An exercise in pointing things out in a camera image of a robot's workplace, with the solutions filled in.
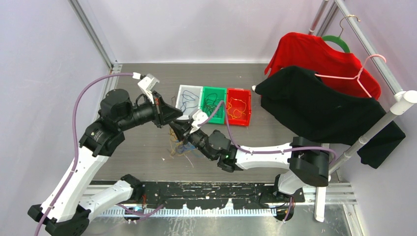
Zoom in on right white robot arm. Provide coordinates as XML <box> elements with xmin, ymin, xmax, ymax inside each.
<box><xmin>169</xmin><ymin>120</ymin><xmax>330</xmax><ymax>202</ymax></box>

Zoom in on brown wire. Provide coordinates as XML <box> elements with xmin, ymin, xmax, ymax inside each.
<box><xmin>203</xmin><ymin>93</ymin><xmax>225</xmax><ymax>118</ymax></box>

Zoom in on pink clothes hanger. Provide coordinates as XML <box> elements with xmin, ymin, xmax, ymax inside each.
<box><xmin>315</xmin><ymin>54</ymin><xmax>387</xmax><ymax>98</ymax></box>

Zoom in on coloured wire bundle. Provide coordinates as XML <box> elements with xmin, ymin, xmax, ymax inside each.
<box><xmin>167</xmin><ymin>127</ymin><xmax>209</xmax><ymax>168</ymax></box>

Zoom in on red plastic bin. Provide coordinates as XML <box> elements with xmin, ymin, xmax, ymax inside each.
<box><xmin>226</xmin><ymin>88</ymin><xmax>252</xmax><ymax>126</ymax></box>

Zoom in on dark blue wire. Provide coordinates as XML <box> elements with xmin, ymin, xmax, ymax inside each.
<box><xmin>179</xmin><ymin>90</ymin><xmax>200</xmax><ymax>115</ymax></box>

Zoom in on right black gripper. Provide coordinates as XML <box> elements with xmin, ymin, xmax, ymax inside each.
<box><xmin>170</xmin><ymin>118</ymin><xmax>215</xmax><ymax>161</ymax></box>

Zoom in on green plastic bin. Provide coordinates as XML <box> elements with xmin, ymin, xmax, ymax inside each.
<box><xmin>201</xmin><ymin>87</ymin><xmax>227</xmax><ymax>124</ymax></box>

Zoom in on yellow wire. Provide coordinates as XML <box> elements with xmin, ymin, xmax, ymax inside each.
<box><xmin>227</xmin><ymin>97</ymin><xmax>249</xmax><ymax>120</ymax></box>

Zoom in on white plastic bin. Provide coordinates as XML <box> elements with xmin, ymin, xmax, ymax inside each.
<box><xmin>175</xmin><ymin>85</ymin><xmax>203</xmax><ymax>120</ymax></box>

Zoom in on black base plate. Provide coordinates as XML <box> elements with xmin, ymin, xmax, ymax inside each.
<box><xmin>125</xmin><ymin>181</ymin><xmax>290</xmax><ymax>210</ymax></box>

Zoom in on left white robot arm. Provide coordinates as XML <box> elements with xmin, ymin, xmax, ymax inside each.
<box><xmin>28</xmin><ymin>89</ymin><xmax>182</xmax><ymax>236</ymax></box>

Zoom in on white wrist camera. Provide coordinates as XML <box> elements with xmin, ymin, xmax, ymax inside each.
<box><xmin>188</xmin><ymin>109</ymin><xmax>209</xmax><ymax>134</ymax></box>
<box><xmin>133</xmin><ymin>72</ymin><xmax>160</xmax><ymax>104</ymax></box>

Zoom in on aluminium frame rail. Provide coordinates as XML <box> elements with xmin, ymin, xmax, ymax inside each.
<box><xmin>60</xmin><ymin>0</ymin><xmax>123</xmax><ymax>207</ymax></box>

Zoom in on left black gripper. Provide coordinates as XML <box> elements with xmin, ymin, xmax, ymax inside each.
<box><xmin>118</xmin><ymin>90</ymin><xmax>183</xmax><ymax>131</ymax></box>

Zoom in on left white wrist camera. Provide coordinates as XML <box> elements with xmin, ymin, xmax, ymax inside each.
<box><xmin>133</xmin><ymin>72</ymin><xmax>160</xmax><ymax>104</ymax></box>

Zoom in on green clothes hanger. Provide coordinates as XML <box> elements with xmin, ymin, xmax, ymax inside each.
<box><xmin>322</xmin><ymin>14</ymin><xmax>361</xmax><ymax>53</ymax></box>

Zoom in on red shirt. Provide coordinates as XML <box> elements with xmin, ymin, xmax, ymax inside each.
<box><xmin>264</xmin><ymin>32</ymin><xmax>382</xmax><ymax>99</ymax></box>

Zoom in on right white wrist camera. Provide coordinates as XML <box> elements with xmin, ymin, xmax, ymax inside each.
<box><xmin>188</xmin><ymin>109</ymin><xmax>209</xmax><ymax>134</ymax></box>

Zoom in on black shirt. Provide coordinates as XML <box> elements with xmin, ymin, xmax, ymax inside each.
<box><xmin>254</xmin><ymin>65</ymin><xmax>406</xmax><ymax>169</ymax></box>

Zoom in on white clothes rack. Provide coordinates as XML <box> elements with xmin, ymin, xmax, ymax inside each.
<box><xmin>307</xmin><ymin>0</ymin><xmax>417</xmax><ymax>223</ymax></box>

